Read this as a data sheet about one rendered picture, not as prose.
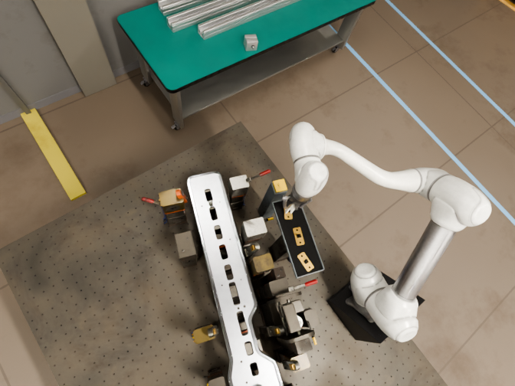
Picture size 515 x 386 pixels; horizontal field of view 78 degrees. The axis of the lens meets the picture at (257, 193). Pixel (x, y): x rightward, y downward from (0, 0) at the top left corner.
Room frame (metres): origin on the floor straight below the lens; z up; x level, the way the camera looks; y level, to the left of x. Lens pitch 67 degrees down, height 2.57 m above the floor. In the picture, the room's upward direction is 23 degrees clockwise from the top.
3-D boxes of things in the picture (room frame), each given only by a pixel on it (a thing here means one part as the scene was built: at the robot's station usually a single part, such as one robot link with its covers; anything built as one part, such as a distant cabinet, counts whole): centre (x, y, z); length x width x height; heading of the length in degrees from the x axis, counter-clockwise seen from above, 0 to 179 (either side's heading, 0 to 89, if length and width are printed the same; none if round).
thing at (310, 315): (0.18, -0.46, 0.89); 0.09 x 0.08 x 0.38; 128
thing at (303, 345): (0.05, -0.43, 0.91); 0.07 x 0.05 x 0.42; 128
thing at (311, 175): (0.59, -0.16, 1.55); 0.13 x 0.11 x 0.16; 28
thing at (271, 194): (0.69, -0.09, 0.92); 0.08 x 0.08 x 0.44; 38
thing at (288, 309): (0.14, -0.35, 0.95); 0.18 x 0.13 x 0.49; 38
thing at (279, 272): (0.30, -0.24, 0.90); 0.05 x 0.05 x 0.40; 38
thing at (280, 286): (0.25, -0.27, 0.89); 0.12 x 0.07 x 0.38; 128
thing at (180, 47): (2.37, 0.58, 0.40); 2.17 x 0.81 x 0.80; 147
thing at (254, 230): (0.47, -0.06, 0.90); 0.13 x 0.08 x 0.41; 128
